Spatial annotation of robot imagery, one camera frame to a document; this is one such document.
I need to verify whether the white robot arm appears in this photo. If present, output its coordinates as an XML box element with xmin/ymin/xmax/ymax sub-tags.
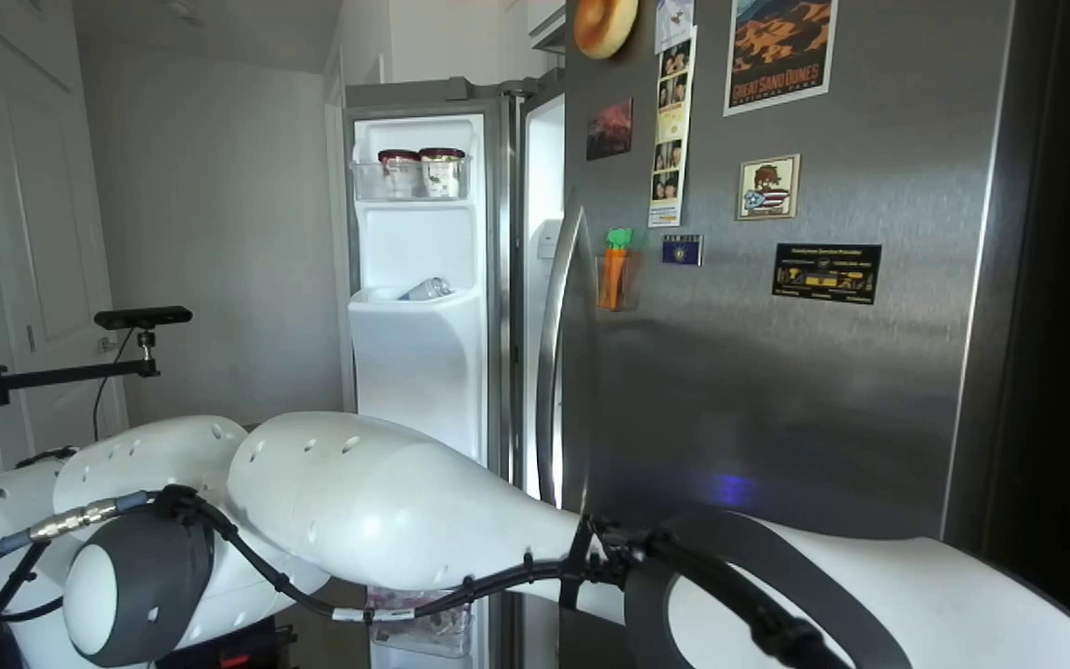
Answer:
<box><xmin>0</xmin><ymin>413</ymin><xmax>1070</xmax><ymax>669</ymax></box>

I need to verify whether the stainless steel fridge door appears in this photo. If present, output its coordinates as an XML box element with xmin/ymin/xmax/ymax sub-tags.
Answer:
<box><xmin>563</xmin><ymin>0</ymin><xmax>1020</xmax><ymax>539</ymax></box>

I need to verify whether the photo strip on fridge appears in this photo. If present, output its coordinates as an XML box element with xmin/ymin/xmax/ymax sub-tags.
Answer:
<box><xmin>651</xmin><ymin>36</ymin><xmax>694</xmax><ymax>227</ymax></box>

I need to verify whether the donut fridge magnet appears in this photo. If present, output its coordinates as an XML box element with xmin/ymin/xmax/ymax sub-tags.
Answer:
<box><xmin>573</xmin><ymin>0</ymin><xmax>640</xmax><ymax>60</ymax></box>

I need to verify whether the carrot shaped magnet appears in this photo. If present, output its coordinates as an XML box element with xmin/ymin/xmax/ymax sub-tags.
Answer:
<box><xmin>600</xmin><ymin>227</ymin><xmax>632</xmax><ymax>311</ymax></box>

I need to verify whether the small blue magnet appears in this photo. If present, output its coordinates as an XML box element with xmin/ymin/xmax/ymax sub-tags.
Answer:
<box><xmin>663</xmin><ymin>233</ymin><xmax>703</xmax><ymax>266</ymax></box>

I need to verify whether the right ice cream tub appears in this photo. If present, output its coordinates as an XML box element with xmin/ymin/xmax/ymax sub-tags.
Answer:
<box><xmin>420</xmin><ymin>149</ymin><xmax>464</xmax><ymax>199</ymax></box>

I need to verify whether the ice cream tub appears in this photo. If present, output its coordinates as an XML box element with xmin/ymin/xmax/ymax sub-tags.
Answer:
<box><xmin>420</xmin><ymin>149</ymin><xmax>464</xmax><ymax>199</ymax></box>
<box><xmin>379</xmin><ymin>149</ymin><xmax>420</xmax><ymax>199</ymax></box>

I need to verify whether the white open freezer door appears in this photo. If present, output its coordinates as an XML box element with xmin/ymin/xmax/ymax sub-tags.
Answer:
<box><xmin>346</xmin><ymin>80</ymin><xmax>514</xmax><ymax>464</ymax></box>

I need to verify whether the left ice cream tub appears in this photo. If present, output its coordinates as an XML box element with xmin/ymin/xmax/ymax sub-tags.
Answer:
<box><xmin>379</xmin><ymin>149</ymin><xmax>420</xmax><ymax>199</ymax></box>

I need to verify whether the red sunset photo magnet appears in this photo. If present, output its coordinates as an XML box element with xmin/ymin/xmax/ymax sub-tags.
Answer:
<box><xmin>586</xmin><ymin>102</ymin><xmax>637</xmax><ymax>159</ymax></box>

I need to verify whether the square bear magnet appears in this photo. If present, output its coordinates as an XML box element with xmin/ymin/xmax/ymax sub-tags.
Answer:
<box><xmin>739</xmin><ymin>152</ymin><xmax>801</xmax><ymax>220</ymax></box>

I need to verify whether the black rectangular plaque magnet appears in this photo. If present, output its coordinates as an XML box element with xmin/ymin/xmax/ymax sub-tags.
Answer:
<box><xmin>772</xmin><ymin>246</ymin><xmax>881</xmax><ymax>304</ymax></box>

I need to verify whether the orange desert poster magnet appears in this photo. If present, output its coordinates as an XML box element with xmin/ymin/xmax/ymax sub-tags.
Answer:
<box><xmin>726</xmin><ymin>0</ymin><xmax>840</xmax><ymax>116</ymax></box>

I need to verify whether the white interior door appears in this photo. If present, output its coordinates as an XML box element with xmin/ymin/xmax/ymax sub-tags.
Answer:
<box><xmin>0</xmin><ymin>0</ymin><xmax>131</xmax><ymax>460</ymax></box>

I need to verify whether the black camera on stand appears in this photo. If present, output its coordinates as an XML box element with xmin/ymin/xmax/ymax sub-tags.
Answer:
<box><xmin>0</xmin><ymin>304</ymin><xmax>195</xmax><ymax>404</ymax></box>

